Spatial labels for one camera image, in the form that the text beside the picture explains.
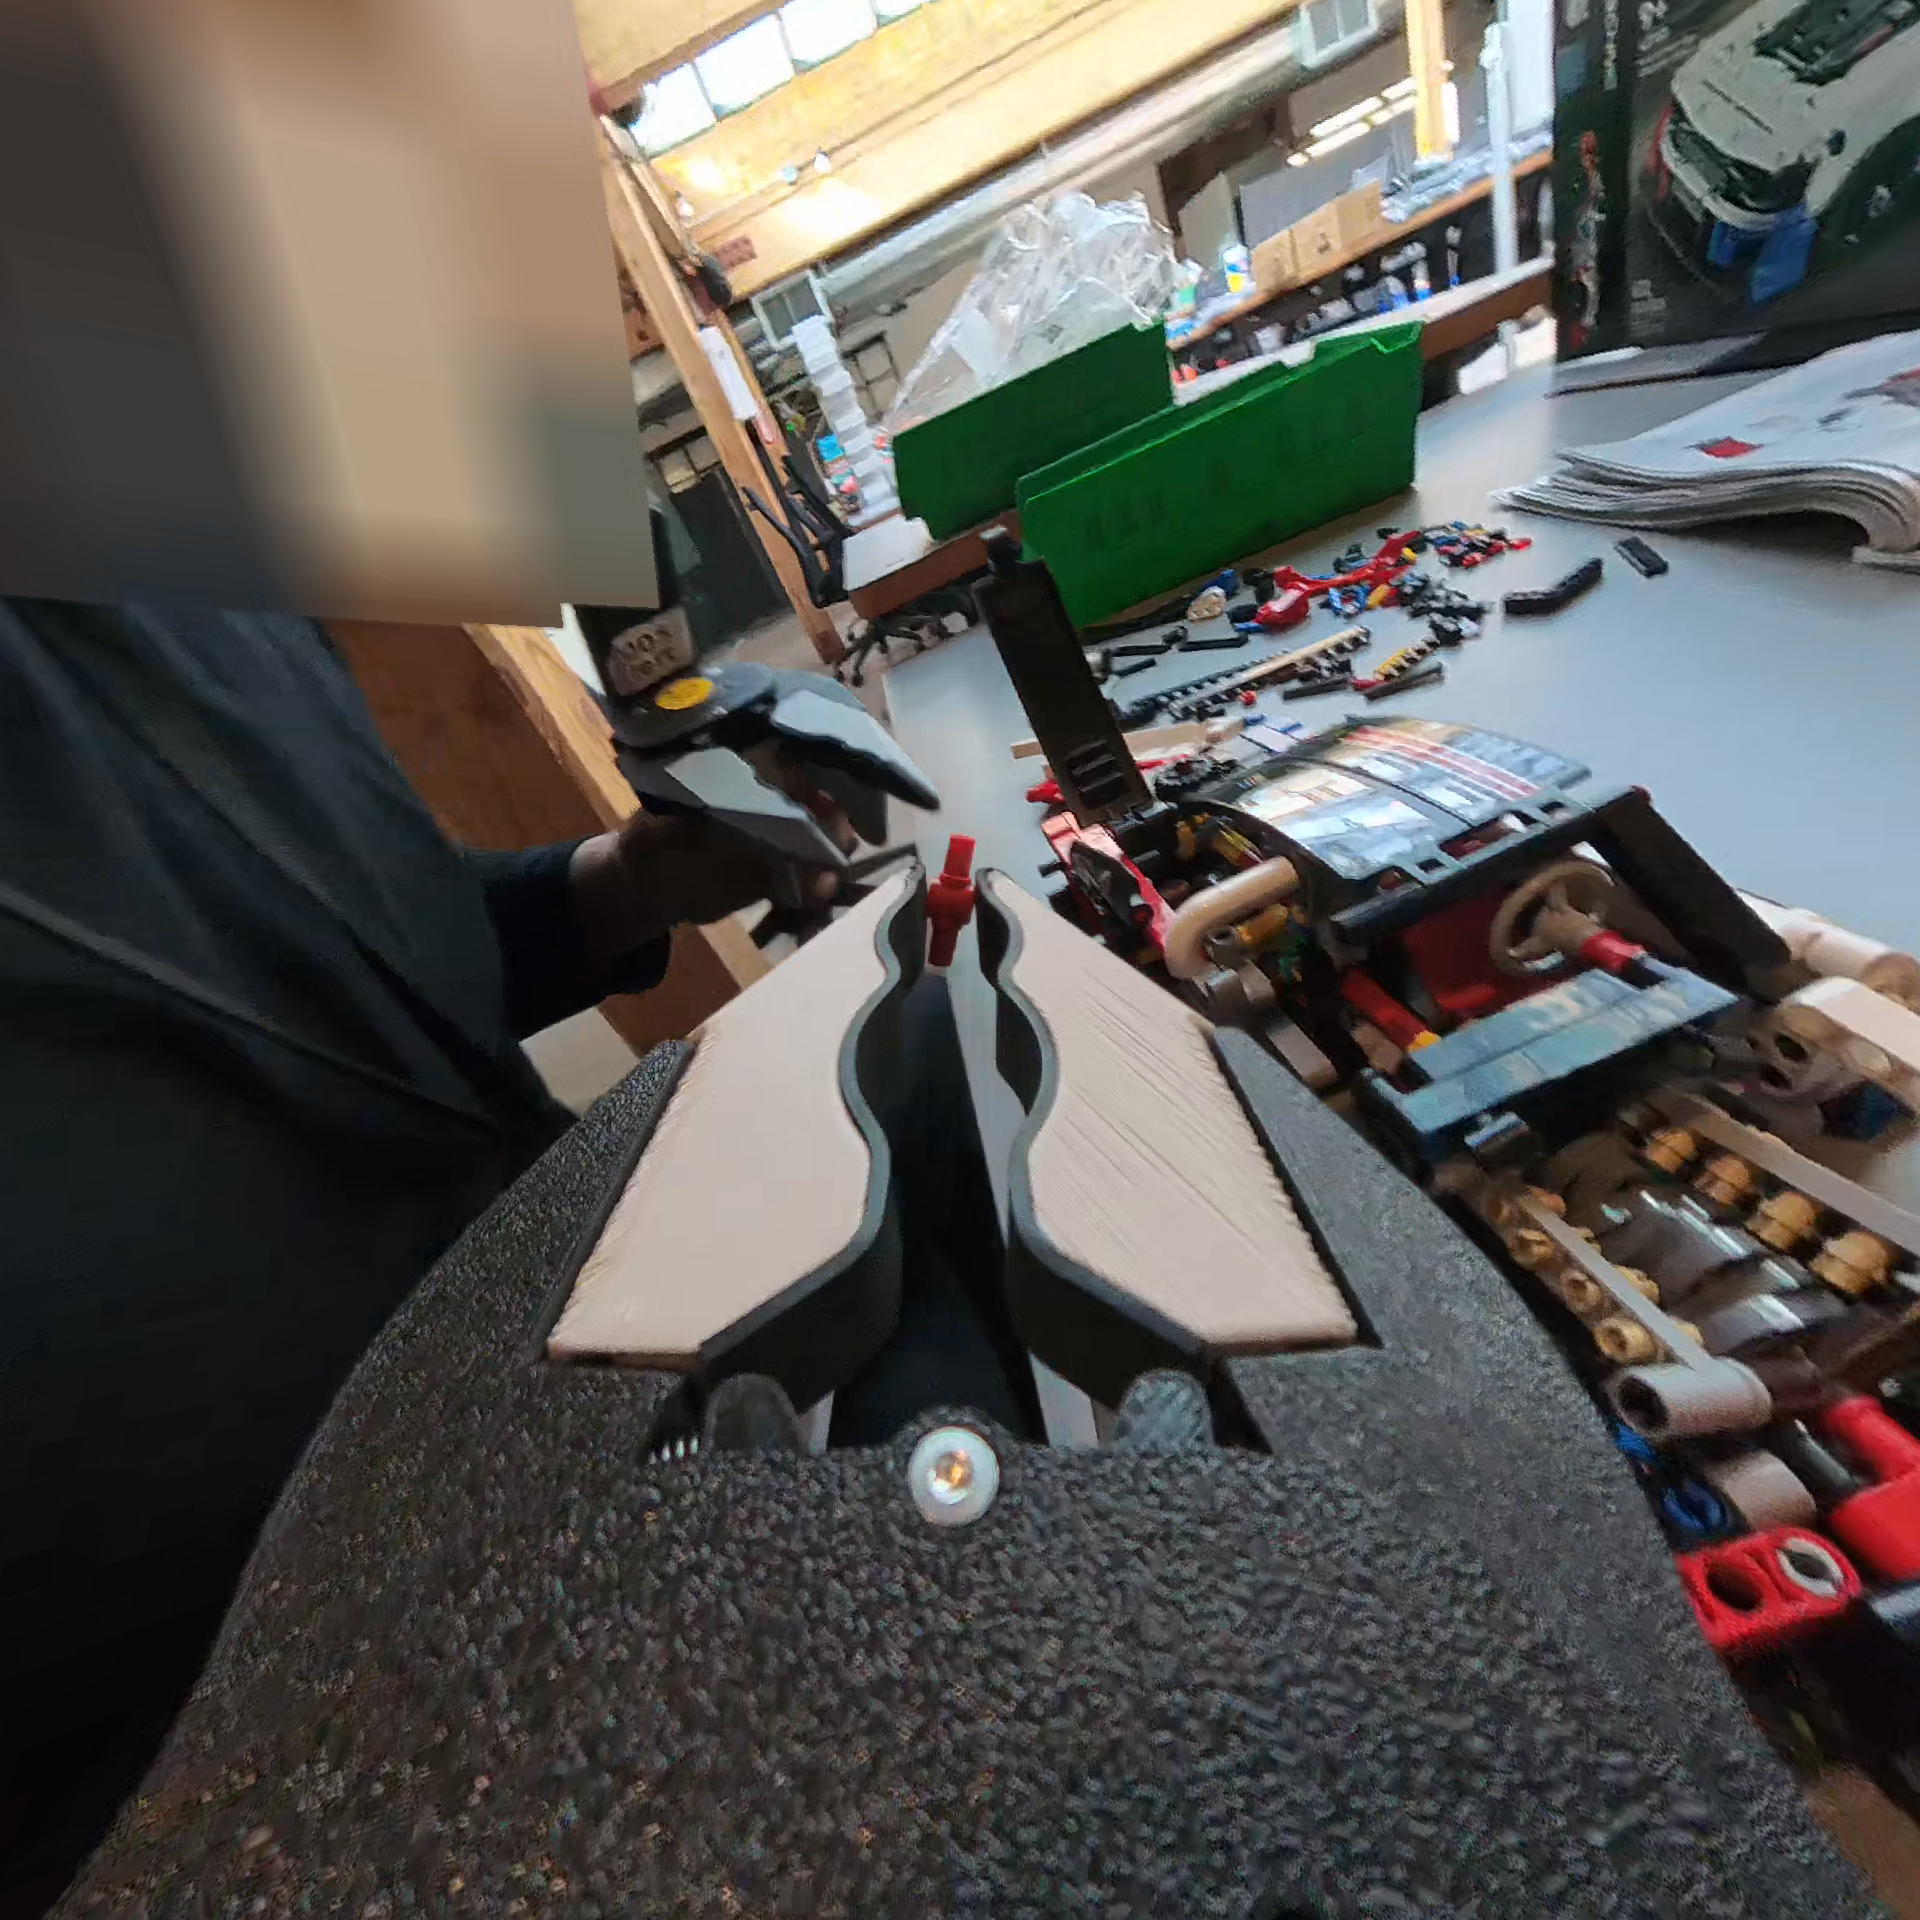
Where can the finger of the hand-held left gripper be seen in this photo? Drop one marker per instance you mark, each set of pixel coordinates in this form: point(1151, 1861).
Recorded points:
point(842, 736)
point(719, 789)

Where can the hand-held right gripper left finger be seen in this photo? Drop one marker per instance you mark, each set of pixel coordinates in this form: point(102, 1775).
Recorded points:
point(735, 1171)

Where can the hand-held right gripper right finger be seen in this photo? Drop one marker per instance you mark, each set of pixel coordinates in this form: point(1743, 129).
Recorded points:
point(1170, 1186)

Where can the small red brick connector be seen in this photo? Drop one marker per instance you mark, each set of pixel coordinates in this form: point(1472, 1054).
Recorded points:
point(947, 901)

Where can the toy brick car model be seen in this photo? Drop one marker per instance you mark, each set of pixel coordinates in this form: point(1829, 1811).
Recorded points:
point(1500, 962)

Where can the person's left forearm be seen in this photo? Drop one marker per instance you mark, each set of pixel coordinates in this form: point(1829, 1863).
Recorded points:
point(540, 929)

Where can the person's left hand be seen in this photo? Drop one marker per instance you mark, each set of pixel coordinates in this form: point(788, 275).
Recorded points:
point(674, 885)

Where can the black office chair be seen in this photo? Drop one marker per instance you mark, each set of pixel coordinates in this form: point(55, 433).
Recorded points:
point(810, 555)

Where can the green plastic bin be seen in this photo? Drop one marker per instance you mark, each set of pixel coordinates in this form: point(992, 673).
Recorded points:
point(1230, 481)
point(1033, 436)

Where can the clear plastic bags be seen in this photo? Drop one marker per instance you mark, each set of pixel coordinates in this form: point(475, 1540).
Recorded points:
point(1065, 284)

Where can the person's black jacket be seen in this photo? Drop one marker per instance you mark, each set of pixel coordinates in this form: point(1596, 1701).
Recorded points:
point(226, 1051)

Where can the scattered loose brick pieces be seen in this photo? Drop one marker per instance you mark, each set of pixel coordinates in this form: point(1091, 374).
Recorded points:
point(1348, 579)

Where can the cardboard box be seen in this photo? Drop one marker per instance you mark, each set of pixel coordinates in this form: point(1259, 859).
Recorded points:
point(1319, 233)

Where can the black curved brick piece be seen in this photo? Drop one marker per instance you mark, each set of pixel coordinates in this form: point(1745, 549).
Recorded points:
point(1543, 590)

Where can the black flat brick piece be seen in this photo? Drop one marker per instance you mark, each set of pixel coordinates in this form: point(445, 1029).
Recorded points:
point(1641, 555)

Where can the stack of instruction booklets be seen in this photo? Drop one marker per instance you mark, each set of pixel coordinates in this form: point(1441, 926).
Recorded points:
point(1724, 452)

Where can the toy car box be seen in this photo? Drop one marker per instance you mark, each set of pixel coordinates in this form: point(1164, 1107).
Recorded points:
point(1634, 227)

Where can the wooden post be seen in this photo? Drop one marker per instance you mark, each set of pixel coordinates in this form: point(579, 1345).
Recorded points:
point(512, 719)
point(705, 389)

